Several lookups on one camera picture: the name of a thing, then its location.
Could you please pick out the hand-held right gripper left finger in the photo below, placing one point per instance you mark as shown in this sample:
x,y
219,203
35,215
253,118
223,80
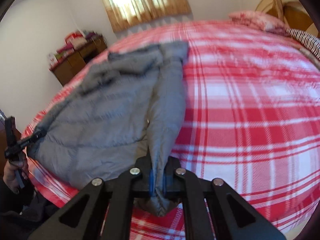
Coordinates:
x,y
150,180

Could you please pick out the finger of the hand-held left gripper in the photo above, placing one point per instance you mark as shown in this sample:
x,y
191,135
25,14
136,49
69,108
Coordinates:
x,y
27,142

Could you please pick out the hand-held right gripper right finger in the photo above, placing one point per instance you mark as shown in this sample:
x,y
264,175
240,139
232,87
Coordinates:
x,y
165,180

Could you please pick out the grey puffer jacket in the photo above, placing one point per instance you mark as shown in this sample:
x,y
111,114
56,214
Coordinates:
x,y
100,130

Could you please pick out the purple folded clothes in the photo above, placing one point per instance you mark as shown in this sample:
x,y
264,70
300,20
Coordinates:
x,y
90,35

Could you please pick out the person's left hand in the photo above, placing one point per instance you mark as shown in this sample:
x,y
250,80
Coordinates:
x,y
10,177

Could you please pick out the person's dark clothing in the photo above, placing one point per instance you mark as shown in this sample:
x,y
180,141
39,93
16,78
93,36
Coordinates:
x,y
15,220

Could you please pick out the brown wooden desk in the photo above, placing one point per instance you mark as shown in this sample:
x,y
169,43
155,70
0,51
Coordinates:
x,y
67,70

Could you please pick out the white printed box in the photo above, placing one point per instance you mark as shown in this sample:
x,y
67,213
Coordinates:
x,y
53,60

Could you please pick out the bed with red plaid sheet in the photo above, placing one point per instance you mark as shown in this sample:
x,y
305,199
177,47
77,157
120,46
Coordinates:
x,y
250,130

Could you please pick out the magenta cloth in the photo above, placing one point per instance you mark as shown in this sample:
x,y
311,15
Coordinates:
x,y
65,48

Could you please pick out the beige window curtain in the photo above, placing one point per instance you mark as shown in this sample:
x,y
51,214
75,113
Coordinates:
x,y
150,10

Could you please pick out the pink floral folded blanket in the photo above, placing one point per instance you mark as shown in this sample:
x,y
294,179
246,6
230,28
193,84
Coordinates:
x,y
255,21

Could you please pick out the striped pillow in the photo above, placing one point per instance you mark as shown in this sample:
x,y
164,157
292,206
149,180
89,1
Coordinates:
x,y
307,42

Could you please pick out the wooden arched headboard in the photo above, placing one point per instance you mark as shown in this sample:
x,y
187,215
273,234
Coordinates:
x,y
297,17

